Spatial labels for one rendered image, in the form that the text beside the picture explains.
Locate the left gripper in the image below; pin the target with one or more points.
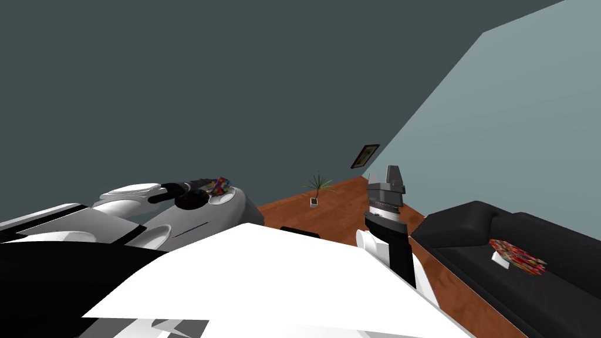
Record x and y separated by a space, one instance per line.
190 198

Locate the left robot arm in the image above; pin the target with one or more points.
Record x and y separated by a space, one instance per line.
70 234

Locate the dark framed wall picture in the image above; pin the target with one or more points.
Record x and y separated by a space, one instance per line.
365 156

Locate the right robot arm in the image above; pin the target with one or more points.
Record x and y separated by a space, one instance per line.
398 244

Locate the multicoloured book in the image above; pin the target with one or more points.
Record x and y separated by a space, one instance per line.
519 257
219 186

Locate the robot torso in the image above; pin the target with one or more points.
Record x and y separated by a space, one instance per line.
263 281

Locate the potted green plant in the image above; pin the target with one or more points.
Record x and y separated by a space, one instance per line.
318 188

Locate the black sofa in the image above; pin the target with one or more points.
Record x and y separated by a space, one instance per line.
540 300

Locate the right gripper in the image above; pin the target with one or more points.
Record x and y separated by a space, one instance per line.
385 193

